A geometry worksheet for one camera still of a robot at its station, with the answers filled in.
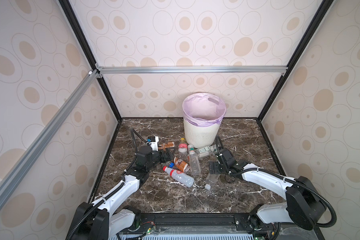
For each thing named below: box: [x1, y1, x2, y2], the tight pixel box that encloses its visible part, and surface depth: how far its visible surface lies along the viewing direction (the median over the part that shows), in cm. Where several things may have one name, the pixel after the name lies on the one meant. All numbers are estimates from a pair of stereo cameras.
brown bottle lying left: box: [158, 141, 175, 151], surface depth 99 cm
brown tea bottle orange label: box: [173, 156, 189, 173], surface depth 91 cm
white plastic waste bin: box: [183, 118, 221, 149], surface depth 91 cm
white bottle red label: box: [163, 166, 195, 188], surface depth 87 cm
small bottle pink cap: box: [178, 137, 188, 161], surface depth 99 cm
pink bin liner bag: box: [182, 93, 227, 127], surface depth 97 cm
